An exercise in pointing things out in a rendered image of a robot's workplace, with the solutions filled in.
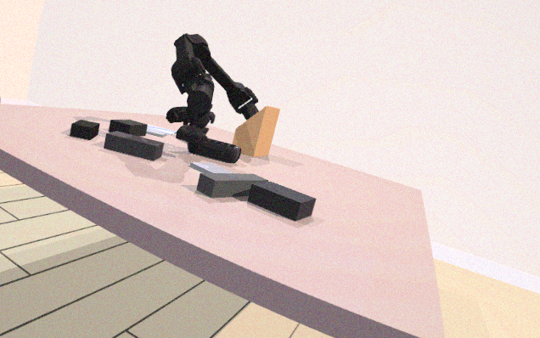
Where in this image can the dark grey controller unit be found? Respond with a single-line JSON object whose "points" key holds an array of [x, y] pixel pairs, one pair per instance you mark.
{"points": [[218, 150]]}

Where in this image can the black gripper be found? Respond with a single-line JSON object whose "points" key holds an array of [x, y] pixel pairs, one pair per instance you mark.
{"points": [[196, 130]]}

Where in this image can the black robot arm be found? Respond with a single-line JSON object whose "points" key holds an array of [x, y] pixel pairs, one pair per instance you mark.
{"points": [[189, 73]]}

